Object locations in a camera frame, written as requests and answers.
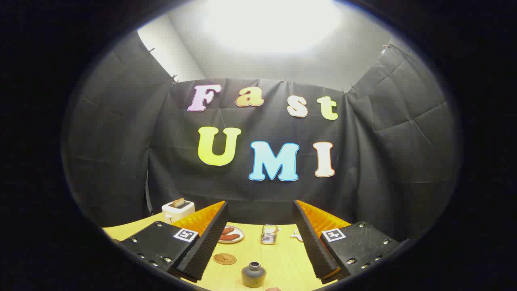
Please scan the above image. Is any round brown coaster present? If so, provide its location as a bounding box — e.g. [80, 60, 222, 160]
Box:
[213, 253, 237, 266]

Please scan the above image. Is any white toaster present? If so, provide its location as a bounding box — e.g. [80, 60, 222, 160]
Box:
[162, 198, 195, 224]

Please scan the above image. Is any wooden table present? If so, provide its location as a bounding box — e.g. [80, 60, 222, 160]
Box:
[102, 213, 340, 291]

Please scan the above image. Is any silver juice bottle green label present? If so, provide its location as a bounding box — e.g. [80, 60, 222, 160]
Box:
[241, 261, 267, 288]

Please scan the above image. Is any white round plate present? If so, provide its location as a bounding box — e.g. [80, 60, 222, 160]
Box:
[218, 225, 245, 244]

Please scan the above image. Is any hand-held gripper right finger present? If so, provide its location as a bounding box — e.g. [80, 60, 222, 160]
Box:
[293, 200, 400, 283]

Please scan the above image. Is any metal wire holder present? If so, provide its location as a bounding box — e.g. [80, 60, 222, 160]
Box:
[261, 225, 280, 245]

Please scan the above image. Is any black backdrop cloth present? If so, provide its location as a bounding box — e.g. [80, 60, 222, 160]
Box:
[61, 30, 461, 243]

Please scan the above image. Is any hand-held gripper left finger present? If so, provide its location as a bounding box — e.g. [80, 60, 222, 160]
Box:
[120, 200, 229, 283]

